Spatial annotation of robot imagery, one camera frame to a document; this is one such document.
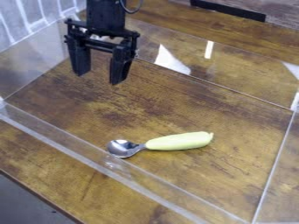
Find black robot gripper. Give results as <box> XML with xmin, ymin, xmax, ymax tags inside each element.
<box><xmin>64</xmin><ymin>0</ymin><xmax>141</xmax><ymax>85</ymax></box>

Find black bar in background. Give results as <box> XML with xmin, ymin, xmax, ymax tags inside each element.
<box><xmin>190</xmin><ymin>0</ymin><xmax>267</xmax><ymax>22</ymax></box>

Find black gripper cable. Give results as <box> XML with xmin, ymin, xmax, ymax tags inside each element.
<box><xmin>118</xmin><ymin>0</ymin><xmax>146</xmax><ymax>15</ymax></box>

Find green handled metal spoon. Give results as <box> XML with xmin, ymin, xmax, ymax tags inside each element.
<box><xmin>107</xmin><ymin>131</ymin><xmax>214</xmax><ymax>158</ymax></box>

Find clear acrylic enclosure walls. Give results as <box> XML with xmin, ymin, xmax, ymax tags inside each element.
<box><xmin>0</xmin><ymin>19</ymin><xmax>299</xmax><ymax>224</ymax></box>

